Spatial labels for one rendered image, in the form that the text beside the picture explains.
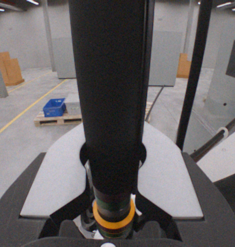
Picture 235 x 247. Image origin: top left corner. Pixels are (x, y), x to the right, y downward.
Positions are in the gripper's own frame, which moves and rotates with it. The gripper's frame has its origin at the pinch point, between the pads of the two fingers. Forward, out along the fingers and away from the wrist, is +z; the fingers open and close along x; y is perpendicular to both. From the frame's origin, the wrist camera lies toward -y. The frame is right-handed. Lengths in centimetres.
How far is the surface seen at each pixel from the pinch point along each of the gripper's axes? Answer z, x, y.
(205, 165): 19.3, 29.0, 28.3
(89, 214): 4.0, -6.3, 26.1
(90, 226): 0.8, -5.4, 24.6
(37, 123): 237, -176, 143
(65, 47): 698, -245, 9
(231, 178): 2.7, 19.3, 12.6
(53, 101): 308, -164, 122
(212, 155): 21.2, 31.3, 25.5
